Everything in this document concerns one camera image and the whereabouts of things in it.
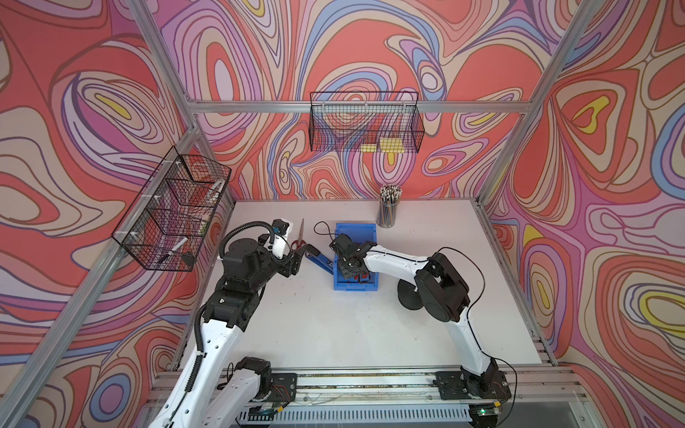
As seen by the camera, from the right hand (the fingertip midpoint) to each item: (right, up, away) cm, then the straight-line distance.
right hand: (353, 272), depth 98 cm
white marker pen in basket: (-51, +11, -25) cm, 58 cm away
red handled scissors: (-23, +10, +7) cm, 26 cm away
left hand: (-17, +14, -27) cm, 35 cm away
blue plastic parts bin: (+3, +14, +4) cm, 15 cm away
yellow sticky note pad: (+13, +46, -7) cm, 48 cm away
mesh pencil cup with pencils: (+13, +25, +3) cm, 29 cm away
